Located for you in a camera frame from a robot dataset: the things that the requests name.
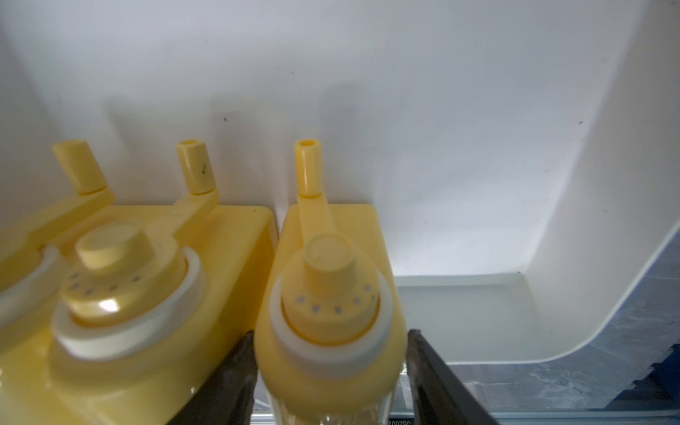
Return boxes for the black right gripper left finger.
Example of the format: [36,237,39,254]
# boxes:
[168,331,258,425]

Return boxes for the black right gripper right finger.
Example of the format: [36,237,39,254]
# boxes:
[406,329,497,425]

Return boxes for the yellow pencil sharpener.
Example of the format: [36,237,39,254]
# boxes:
[1,140,114,352]
[1,140,276,424]
[254,140,407,424]

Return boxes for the white right storage tray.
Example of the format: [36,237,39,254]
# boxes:
[1,1,679,364]

